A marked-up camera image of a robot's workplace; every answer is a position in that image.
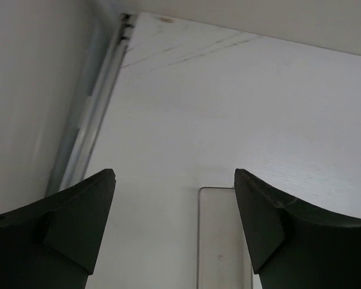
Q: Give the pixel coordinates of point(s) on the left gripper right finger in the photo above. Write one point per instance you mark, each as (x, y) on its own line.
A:
(294, 244)

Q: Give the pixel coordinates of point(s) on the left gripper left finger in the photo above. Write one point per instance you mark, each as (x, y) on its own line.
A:
(55, 241)

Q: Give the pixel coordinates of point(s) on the clear plastic box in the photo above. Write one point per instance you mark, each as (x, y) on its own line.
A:
(223, 260)

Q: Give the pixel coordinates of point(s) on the left aluminium rail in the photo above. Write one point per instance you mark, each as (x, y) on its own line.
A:
(90, 103)

